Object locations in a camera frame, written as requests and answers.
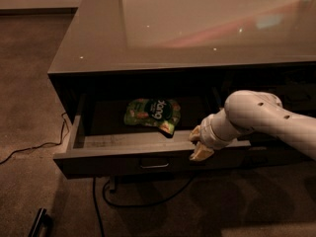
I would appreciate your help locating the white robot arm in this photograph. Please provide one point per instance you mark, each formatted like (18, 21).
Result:
(245, 112)

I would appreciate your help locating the green snack bag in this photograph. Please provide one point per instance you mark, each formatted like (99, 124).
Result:
(164, 114)

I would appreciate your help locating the black bar object on floor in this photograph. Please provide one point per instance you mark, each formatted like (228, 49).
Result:
(42, 224)

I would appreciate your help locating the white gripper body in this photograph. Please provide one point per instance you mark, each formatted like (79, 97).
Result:
(206, 133)

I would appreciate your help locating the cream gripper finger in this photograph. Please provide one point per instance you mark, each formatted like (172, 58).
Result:
(201, 152)
(195, 134)

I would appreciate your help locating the dark grey drawer cabinet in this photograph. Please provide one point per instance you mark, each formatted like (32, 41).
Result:
(165, 49)

